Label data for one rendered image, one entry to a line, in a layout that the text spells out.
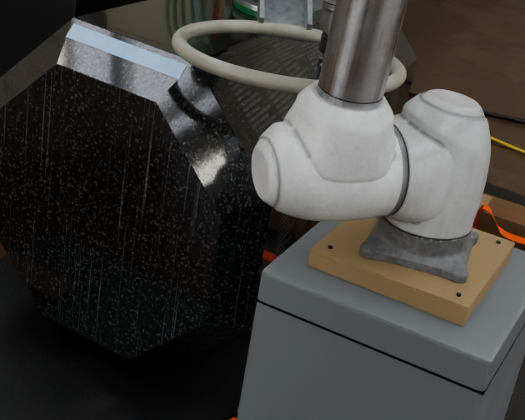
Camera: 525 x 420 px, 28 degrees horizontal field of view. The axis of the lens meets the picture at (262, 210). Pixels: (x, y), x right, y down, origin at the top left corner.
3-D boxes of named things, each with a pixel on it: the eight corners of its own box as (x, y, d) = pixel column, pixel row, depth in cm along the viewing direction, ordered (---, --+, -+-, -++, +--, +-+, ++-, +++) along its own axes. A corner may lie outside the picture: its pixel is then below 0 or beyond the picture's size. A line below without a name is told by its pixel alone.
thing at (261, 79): (176, 20, 238) (177, 7, 237) (387, 49, 242) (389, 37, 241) (164, 77, 193) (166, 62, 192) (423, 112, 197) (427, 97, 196)
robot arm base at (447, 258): (481, 228, 188) (487, 201, 186) (465, 285, 169) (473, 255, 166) (382, 203, 192) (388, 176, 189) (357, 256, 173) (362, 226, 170)
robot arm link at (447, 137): (492, 237, 173) (526, 115, 163) (396, 245, 166) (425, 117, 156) (443, 193, 186) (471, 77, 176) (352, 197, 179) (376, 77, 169)
